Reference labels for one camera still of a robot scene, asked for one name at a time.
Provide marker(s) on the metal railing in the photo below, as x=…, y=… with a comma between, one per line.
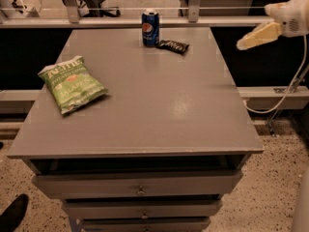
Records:
x=14, y=14

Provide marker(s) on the grey drawer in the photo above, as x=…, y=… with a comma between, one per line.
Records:
x=143, y=209
x=137, y=184
x=168, y=224

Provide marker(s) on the blue pepsi can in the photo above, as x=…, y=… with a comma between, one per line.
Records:
x=150, y=28

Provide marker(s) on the top grey drawer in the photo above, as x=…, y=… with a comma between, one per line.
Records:
x=137, y=184

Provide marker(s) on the bottom grey drawer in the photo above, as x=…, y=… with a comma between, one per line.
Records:
x=168, y=224

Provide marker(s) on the green jalapeno chips bag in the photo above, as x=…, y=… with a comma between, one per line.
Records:
x=71, y=84

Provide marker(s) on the black rxbar chocolate bar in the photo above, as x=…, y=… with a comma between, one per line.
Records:
x=173, y=46

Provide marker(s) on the black shoe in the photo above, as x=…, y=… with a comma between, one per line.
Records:
x=14, y=214

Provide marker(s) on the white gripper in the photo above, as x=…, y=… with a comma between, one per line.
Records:
x=294, y=19

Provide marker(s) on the grey drawer cabinet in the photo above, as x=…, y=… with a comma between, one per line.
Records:
x=163, y=112

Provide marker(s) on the middle grey drawer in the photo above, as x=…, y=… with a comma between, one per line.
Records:
x=143, y=209

